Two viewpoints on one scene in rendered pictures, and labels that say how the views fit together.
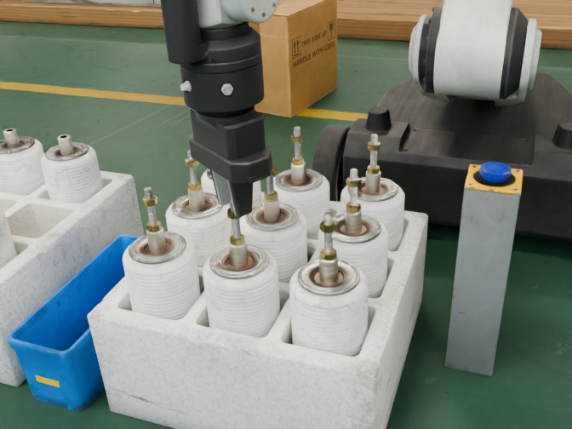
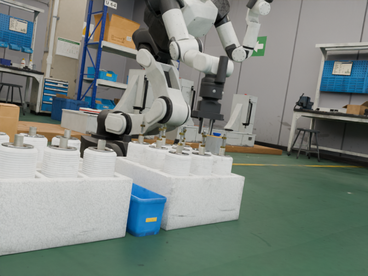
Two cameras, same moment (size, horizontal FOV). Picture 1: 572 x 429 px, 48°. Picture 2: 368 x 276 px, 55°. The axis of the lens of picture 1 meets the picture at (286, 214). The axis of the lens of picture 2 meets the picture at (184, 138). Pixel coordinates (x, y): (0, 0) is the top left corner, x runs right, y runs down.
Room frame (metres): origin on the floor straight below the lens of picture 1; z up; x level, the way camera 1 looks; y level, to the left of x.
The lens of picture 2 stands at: (0.17, 1.31, 0.39)
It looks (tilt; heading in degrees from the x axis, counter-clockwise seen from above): 4 degrees down; 295
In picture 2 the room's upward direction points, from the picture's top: 9 degrees clockwise
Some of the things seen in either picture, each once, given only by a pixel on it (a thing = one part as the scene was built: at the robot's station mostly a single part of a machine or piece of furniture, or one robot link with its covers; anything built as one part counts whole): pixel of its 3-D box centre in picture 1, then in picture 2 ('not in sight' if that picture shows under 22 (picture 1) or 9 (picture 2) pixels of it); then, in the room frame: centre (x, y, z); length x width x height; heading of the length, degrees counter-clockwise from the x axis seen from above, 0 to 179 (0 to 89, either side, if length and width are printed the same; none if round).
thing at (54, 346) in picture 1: (104, 316); (126, 203); (0.83, 0.30, 0.06); 0.30 x 0.11 x 0.12; 158
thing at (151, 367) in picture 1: (277, 307); (174, 188); (0.79, 0.02, 0.09); 0.39 x 0.39 x 0.18; 69
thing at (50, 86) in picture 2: not in sight; (49, 97); (5.37, -3.55, 0.34); 0.59 x 0.47 x 0.69; 159
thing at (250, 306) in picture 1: (244, 317); (197, 177); (0.68, 0.06, 0.16); 0.10 x 0.10 x 0.18
